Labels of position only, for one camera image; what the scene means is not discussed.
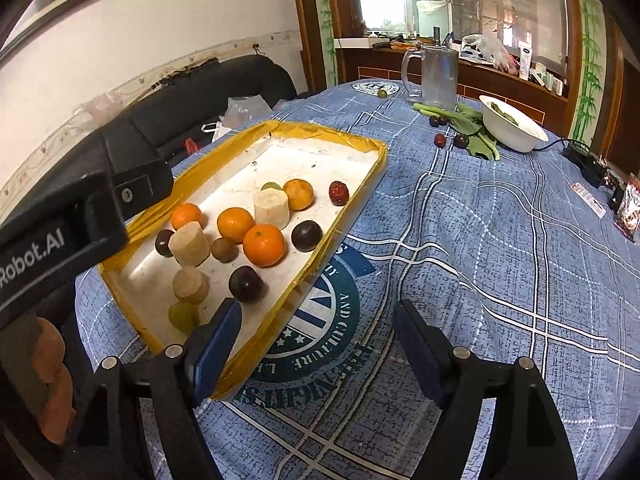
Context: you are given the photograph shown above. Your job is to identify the dark plum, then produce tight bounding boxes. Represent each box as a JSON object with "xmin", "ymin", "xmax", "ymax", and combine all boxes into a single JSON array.
[
  {"xmin": 228, "ymin": 266, "xmax": 264, "ymax": 304},
  {"xmin": 154, "ymin": 229, "xmax": 175, "ymax": 258}
]

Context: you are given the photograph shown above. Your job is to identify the white sugarcane chunk front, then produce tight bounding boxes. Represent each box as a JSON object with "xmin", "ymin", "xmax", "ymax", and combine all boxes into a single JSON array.
[{"xmin": 168, "ymin": 221, "xmax": 210, "ymax": 266}]

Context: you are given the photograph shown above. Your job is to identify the green grape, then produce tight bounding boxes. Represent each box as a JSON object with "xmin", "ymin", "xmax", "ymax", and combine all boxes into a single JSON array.
[
  {"xmin": 168, "ymin": 301, "xmax": 200, "ymax": 336},
  {"xmin": 260, "ymin": 182, "xmax": 282, "ymax": 191}
]

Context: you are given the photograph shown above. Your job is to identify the small orange tangerine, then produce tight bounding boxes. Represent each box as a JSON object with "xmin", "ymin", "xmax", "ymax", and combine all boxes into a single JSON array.
[{"xmin": 283, "ymin": 179, "xmax": 314, "ymax": 211}]

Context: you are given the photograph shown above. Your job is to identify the dark mangosteen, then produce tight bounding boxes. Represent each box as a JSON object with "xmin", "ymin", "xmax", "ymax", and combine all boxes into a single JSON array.
[{"xmin": 291, "ymin": 220, "xmax": 323, "ymax": 252}]

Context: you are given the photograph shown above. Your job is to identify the red jujube date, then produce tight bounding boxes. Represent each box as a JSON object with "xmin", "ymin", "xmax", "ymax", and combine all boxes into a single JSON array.
[{"xmin": 329, "ymin": 181, "xmax": 350, "ymax": 206}]

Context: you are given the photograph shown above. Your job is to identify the brown longan fruit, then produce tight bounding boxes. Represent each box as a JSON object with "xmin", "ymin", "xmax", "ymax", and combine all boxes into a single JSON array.
[{"xmin": 210, "ymin": 236, "xmax": 239, "ymax": 263}]

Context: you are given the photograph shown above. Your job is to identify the person's left hand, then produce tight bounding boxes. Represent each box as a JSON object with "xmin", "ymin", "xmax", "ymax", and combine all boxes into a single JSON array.
[{"xmin": 32, "ymin": 318, "xmax": 75, "ymax": 444}]

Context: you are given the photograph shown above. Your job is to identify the yellow rimmed white tray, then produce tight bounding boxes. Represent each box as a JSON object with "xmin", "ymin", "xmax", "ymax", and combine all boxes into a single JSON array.
[{"xmin": 100, "ymin": 120, "xmax": 387, "ymax": 399}]

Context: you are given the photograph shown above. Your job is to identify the black sofa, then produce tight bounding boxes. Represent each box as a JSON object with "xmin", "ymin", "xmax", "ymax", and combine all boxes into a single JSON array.
[{"xmin": 1, "ymin": 54, "xmax": 297, "ymax": 222}]

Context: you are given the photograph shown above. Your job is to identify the red plastic bag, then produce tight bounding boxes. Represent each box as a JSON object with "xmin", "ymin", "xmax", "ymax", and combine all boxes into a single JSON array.
[{"xmin": 183, "ymin": 138, "xmax": 200, "ymax": 156}]

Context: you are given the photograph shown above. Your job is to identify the blue plaid tablecloth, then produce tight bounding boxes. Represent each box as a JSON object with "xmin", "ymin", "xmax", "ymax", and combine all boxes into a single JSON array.
[{"xmin": 74, "ymin": 78, "xmax": 640, "ymax": 480}]

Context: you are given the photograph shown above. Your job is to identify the clear plastic bag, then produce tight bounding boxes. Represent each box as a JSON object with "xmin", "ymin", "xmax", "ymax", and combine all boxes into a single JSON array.
[{"xmin": 221, "ymin": 94, "xmax": 272, "ymax": 129}]

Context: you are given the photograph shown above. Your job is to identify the snack packet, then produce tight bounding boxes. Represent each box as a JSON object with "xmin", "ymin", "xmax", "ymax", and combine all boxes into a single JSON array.
[{"xmin": 615, "ymin": 174, "xmax": 640, "ymax": 243}]

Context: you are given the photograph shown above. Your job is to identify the white red paper card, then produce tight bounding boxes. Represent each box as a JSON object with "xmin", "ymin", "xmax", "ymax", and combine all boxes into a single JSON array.
[{"xmin": 570, "ymin": 182, "xmax": 606, "ymax": 219}]

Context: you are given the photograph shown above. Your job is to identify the black power adapter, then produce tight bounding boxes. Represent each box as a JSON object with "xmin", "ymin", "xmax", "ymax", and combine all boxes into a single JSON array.
[{"xmin": 562, "ymin": 142, "xmax": 608, "ymax": 188}]

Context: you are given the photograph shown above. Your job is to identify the dark grapes by vegetable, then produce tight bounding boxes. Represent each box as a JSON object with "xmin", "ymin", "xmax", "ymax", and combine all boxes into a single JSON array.
[{"xmin": 454, "ymin": 133, "xmax": 470, "ymax": 150}]

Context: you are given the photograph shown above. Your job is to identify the white bowl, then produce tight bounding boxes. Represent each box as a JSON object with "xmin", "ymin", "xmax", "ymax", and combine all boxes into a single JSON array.
[{"xmin": 480, "ymin": 96, "xmax": 549, "ymax": 153}]

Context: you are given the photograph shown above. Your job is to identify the green leafy vegetable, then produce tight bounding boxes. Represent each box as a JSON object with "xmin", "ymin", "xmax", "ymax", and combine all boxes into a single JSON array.
[{"xmin": 412, "ymin": 103, "xmax": 500, "ymax": 162}]

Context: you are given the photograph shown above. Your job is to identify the clear glass mug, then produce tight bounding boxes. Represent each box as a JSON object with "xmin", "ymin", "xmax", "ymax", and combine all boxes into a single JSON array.
[{"xmin": 400, "ymin": 44, "xmax": 459, "ymax": 110}]

